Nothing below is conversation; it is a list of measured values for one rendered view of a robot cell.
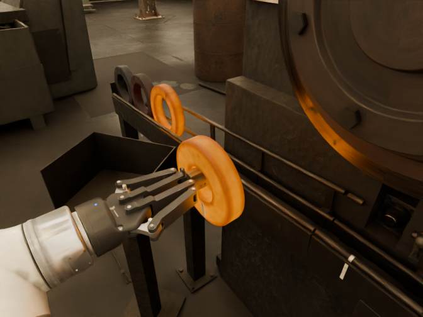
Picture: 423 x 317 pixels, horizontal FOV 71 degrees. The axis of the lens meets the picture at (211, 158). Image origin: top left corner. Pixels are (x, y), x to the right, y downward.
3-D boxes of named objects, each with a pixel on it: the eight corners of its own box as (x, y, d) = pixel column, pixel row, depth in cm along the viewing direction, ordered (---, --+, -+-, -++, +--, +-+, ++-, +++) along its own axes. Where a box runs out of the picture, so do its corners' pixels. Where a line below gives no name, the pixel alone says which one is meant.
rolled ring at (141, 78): (146, 78, 103) (155, 77, 104) (126, 71, 116) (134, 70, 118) (155, 128, 111) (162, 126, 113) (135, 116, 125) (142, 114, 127)
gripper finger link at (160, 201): (123, 205, 41) (126, 211, 40) (191, 174, 46) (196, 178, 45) (128, 224, 44) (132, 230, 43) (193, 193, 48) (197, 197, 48)
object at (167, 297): (131, 278, 127) (94, 131, 87) (187, 297, 120) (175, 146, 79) (102, 324, 111) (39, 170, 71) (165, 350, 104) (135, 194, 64)
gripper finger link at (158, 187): (126, 221, 44) (122, 215, 45) (188, 188, 49) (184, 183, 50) (120, 202, 42) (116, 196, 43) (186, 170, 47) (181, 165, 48)
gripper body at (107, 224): (82, 232, 45) (138, 205, 49) (101, 272, 39) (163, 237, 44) (66, 195, 41) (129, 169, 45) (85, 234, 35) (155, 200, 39)
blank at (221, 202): (186, 122, 53) (169, 128, 51) (244, 156, 41) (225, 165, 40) (196, 191, 61) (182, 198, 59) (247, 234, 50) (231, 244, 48)
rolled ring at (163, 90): (145, 83, 104) (153, 82, 106) (156, 133, 111) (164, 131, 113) (169, 87, 90) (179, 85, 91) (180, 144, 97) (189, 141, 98)
